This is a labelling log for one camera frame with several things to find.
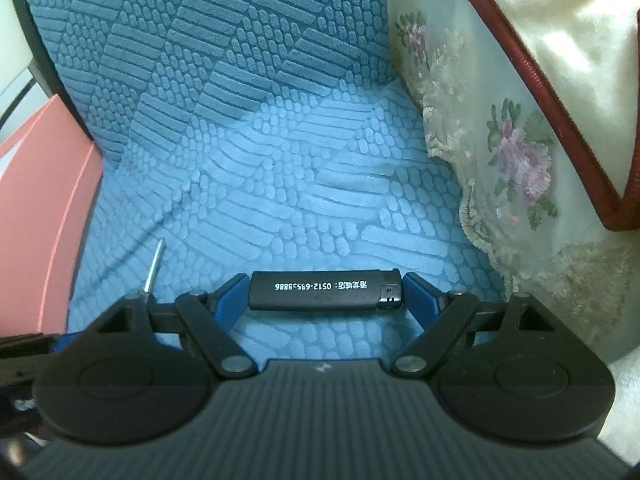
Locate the blue textured chair cover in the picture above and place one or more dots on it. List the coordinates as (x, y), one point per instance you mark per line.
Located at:
(250, 135)

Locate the cream red black blanket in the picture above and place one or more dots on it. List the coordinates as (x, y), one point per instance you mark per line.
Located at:
(580, 61)

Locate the yellow handled screwdriver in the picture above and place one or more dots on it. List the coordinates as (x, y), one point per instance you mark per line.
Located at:
(154, 266)

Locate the floral lace cloth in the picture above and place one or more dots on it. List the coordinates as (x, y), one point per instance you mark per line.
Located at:
(523, 202)

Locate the pink cardboard box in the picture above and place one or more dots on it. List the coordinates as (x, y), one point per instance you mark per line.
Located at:
(50, 176)

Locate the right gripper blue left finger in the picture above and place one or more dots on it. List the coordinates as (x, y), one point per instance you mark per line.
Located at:
(208, 318)

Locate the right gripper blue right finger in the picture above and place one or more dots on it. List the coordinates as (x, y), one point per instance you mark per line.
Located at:
(444, 317)

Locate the black lighter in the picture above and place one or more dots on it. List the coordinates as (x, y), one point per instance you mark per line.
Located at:
(325, 291)

